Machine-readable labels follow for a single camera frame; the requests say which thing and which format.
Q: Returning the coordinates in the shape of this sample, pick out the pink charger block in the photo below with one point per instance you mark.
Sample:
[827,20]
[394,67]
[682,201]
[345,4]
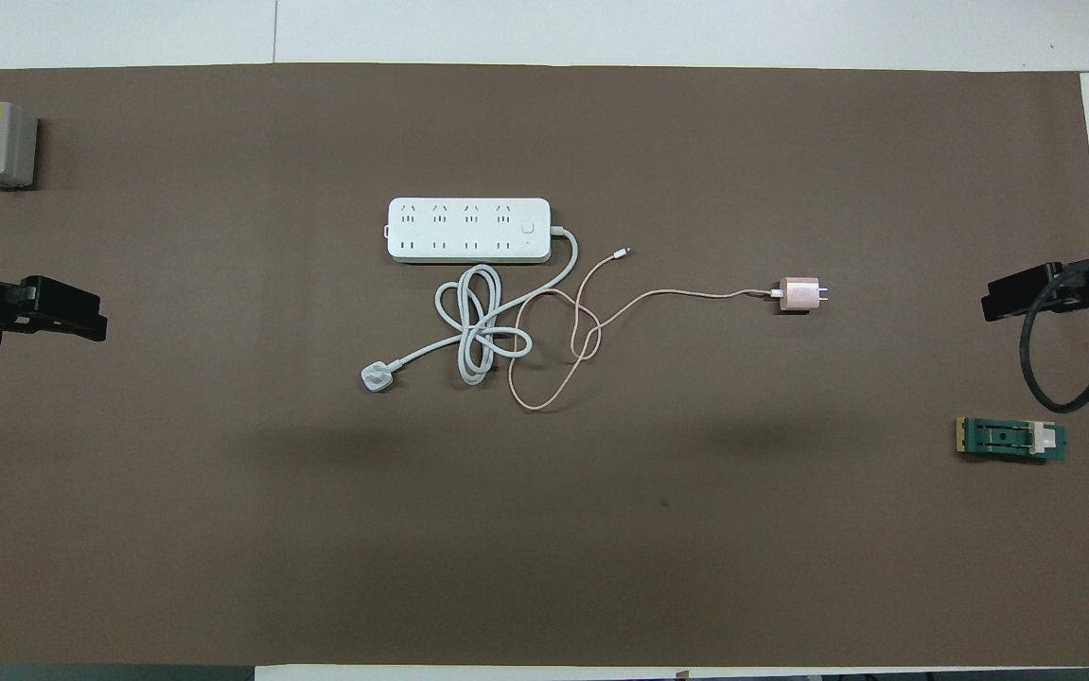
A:
[799,295]

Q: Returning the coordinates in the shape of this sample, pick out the white power strip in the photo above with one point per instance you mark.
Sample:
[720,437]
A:
[468,230]

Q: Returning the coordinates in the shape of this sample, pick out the brown table mat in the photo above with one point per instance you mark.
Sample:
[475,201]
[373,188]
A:
[601,530]

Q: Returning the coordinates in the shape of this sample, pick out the green knife switch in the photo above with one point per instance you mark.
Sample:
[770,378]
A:
[998,438]

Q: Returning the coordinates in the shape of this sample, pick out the grey on-off switch box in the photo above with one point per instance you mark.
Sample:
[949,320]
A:
[5,142]

